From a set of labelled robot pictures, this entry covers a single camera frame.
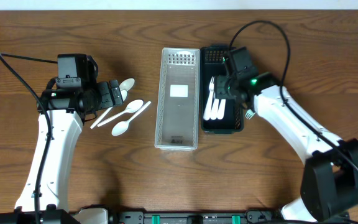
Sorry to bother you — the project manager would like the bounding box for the white thick plastic spoon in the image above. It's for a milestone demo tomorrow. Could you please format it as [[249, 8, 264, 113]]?
[[217, 99, 226, 119]]

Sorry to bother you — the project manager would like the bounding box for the mint green plastic fork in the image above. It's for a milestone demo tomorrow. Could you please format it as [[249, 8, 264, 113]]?
[[245, 109, 255, 119]]

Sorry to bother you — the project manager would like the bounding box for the white plastic fork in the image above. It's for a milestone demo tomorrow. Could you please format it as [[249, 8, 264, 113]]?
[[210, 98, 219, 120], [203, 77, 214, 121]]

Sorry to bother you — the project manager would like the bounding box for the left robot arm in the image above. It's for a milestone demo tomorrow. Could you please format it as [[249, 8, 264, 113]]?
[[0, 77, 123, 223]]

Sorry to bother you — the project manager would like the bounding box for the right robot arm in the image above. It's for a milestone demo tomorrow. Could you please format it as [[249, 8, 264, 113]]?
[[214, 73, 358, 223]]

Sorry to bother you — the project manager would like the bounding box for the white spoon top left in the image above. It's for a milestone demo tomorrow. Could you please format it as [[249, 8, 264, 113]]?
[[119, 78, 135, 91]]

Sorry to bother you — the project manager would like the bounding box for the white spoon lowest left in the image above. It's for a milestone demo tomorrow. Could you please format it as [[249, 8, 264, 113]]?
[[111, 101, 151, 136]]

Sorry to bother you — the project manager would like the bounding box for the dark green mesh basket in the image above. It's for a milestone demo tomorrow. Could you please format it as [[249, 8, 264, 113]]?
[[200, 44, 244, 134]]

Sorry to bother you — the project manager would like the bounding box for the clear plastic mesh basket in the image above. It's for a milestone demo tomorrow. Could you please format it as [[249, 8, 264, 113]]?
[[154, 47, 200, 151]]

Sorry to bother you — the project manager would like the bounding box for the right black cable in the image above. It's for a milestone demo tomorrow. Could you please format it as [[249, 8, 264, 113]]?
[[227, 20, 358, 223]]

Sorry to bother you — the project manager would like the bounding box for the black cable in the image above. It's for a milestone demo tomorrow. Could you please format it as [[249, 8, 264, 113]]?
[[227, 20, 358, 223], [0, 52, 58, 224]]

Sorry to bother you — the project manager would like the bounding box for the left black cable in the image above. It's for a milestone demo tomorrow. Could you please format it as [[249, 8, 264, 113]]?
[[0, 52, 58, 224]]

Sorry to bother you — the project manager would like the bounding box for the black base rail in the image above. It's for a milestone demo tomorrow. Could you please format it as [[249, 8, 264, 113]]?
[[108, 210, 288, 224]]

